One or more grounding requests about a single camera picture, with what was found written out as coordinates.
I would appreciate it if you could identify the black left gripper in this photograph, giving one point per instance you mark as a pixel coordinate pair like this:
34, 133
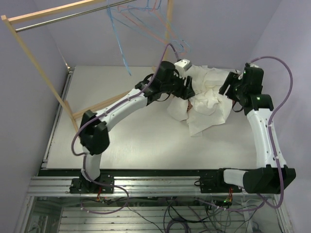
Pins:
185, 93

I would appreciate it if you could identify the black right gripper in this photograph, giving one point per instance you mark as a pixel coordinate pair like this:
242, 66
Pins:
233, 79

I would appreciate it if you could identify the blue wire hanger white shirt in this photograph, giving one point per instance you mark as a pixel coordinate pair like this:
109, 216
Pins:
109, 12

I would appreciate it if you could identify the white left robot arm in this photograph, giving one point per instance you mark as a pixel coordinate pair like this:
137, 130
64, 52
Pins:
169, 78

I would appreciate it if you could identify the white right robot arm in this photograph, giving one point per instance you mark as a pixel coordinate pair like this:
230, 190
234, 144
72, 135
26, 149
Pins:
271, 176

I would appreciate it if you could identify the pink laundry basket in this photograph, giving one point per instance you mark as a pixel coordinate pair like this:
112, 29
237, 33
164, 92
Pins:
189, 107

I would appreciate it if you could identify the wooden clothes rack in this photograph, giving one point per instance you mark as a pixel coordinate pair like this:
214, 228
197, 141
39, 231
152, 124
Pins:
27, 105

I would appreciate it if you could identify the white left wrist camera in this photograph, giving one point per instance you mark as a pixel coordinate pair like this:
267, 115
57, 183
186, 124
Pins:
183, 65

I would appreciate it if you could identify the aluminium rail base frame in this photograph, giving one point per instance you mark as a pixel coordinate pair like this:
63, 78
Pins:
155, 165

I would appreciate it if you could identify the blue empty wire hanger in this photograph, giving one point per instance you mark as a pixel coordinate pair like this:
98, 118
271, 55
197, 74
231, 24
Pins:
160, 24

